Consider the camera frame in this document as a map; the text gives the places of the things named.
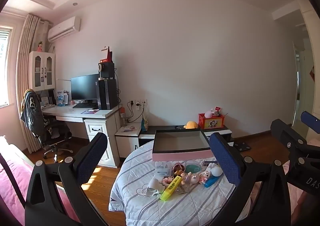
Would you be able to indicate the small doll figurine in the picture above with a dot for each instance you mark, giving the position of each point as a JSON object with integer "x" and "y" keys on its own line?
{"x": 40, "y": 46}

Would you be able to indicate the black low bench cabinet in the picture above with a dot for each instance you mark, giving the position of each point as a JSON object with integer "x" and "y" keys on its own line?
{"x": 162, "y": 128}

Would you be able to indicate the yellow plush toy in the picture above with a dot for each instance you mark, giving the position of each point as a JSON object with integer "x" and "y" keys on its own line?
{"x": 191, "y": 125}

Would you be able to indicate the red toy box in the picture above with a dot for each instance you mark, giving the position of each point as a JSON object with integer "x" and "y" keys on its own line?
{"x": 211, "y": 123}

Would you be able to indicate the yellow highlighter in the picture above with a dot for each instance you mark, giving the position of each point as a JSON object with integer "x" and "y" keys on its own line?
{"x": 171, "y": 187}

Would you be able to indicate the white desk with drawers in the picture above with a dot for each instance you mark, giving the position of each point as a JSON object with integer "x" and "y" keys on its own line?
{"x": 100, "y": 128}

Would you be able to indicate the small pink doll figure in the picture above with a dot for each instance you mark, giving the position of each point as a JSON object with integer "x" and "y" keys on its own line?
{"x": 192, "y": 178}

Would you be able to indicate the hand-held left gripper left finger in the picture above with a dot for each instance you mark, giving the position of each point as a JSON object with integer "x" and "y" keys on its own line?
{"x": 90, "y": 158}

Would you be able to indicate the black office chair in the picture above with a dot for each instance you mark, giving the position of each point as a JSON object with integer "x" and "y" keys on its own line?
{"x": 57, "y": 138}

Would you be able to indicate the blue snack bag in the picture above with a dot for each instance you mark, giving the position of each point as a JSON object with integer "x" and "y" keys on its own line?
{"x": 144, "y": 123}

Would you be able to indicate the teal round tin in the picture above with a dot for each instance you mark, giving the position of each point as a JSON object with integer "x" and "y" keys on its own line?
{"x": 193, "y": 166}

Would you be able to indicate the black computer tower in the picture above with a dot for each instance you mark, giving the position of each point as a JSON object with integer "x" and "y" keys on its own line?
{"x": 107, "y": 94}

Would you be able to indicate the beige curtain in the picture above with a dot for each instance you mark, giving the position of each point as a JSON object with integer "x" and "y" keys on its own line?
{"x": 27, "y": 66}

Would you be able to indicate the white air conditioner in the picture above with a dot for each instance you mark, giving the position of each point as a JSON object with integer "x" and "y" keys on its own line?
{"x": 63, "y": 29}

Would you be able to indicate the red cardboard box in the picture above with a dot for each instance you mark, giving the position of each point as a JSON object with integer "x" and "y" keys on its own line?
{"x": 108, "y": 55}

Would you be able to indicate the blue white box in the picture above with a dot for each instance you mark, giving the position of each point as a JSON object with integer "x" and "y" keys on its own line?
{"x": 62, "y": 98}

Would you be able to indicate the pink plush toy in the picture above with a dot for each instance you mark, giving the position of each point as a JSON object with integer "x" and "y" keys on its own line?
{"x": 208, "y": 114}

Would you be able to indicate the white wall sockets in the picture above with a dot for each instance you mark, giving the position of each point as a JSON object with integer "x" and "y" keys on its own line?
{"x": 138, "y": 102}

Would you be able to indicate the black keyboard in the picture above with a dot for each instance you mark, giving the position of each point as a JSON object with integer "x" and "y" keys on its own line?
{"x": 85, "y": 105}

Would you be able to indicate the clear dental flosser box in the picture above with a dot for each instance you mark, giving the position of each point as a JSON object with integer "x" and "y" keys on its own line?
{"x": 162, "y": 169}

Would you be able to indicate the dark printed jacket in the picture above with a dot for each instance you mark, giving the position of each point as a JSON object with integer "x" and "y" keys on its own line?
{"x": 32, "y": 113}

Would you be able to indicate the small dark box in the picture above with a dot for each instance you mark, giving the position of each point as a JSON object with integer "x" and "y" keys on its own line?
{"x": 208, "y": 163}

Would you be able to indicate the room door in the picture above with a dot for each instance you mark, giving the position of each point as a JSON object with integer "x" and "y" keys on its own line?
{"x": 298, "y": 86}

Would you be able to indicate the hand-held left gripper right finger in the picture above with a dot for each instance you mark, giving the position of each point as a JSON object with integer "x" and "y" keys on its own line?
{"x": 225, "y": 158}

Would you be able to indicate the white building block cat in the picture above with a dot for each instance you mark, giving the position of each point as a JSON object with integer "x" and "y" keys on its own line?
{"x": 204, "y": 176}

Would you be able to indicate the bottle with orange cap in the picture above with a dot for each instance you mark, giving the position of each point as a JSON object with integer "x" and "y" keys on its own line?
{"x": 123, "y": 117}

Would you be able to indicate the black computer monitor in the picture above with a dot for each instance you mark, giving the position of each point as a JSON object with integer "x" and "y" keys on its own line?
{"x": 84, "y": 88}

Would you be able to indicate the pink tissue pack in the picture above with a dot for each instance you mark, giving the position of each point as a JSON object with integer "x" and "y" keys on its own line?
{"x": 128, "y": 128}

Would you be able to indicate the pink building block figure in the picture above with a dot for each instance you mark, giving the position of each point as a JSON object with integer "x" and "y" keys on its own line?
{"x": 168, "y": 180}

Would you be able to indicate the white plastic shell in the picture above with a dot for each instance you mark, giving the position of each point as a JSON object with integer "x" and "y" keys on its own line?
{"x": 152, "y": 187}

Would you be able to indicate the blue marker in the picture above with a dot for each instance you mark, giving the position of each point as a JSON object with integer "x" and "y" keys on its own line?
{"x": 209, "y": 183}

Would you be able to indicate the clear glass bottle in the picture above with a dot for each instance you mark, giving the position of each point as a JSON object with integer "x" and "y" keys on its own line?
{"x": 183, "y": 189}

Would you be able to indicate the white nightstand black top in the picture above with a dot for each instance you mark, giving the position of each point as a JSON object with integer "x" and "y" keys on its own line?
{"x": 127, "y": 143}

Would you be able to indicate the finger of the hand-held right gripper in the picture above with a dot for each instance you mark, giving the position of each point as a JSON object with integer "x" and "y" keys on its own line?
{"x": 282, "y": 131}
{"x": 310, "y": 119}

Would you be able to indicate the window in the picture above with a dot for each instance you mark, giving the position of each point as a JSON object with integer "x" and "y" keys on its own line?
{"x": 4, "y": 66}

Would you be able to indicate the black floor scale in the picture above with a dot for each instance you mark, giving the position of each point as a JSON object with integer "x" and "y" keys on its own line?
{"x": 241, "y": 146}

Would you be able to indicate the pink storage box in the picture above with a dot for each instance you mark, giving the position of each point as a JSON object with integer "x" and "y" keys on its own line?
{"x": 180, "y": 157}

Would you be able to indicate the pink bed blanket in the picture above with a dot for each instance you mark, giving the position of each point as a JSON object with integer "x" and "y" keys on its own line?
{"x": 12, "y": 183}

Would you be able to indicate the black box with round dial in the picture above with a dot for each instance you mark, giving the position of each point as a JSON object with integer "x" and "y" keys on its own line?
{"x": 108, "y": 69}

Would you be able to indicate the rose gold jar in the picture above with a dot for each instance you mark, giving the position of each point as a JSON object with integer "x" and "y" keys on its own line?
{"x": 178, "y": 169}

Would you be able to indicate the white glass-door cabinet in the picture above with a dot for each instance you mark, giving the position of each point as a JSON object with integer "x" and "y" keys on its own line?
{"x": 41, "y": 71}

